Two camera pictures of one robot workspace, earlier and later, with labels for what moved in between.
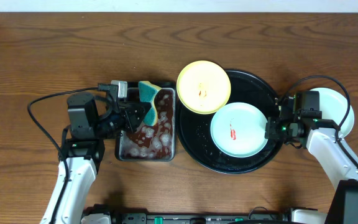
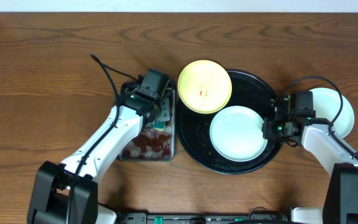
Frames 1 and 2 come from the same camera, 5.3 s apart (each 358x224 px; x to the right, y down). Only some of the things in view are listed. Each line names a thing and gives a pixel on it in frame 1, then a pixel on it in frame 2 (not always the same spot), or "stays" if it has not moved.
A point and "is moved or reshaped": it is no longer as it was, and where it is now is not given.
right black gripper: [271, 132] stays
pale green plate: [334, 106] stays
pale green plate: [238, 129] stays
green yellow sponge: [147, 93] is moved or reshaped
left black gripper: [132, 115] → [161, 109]
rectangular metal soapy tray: [156, 143] stays
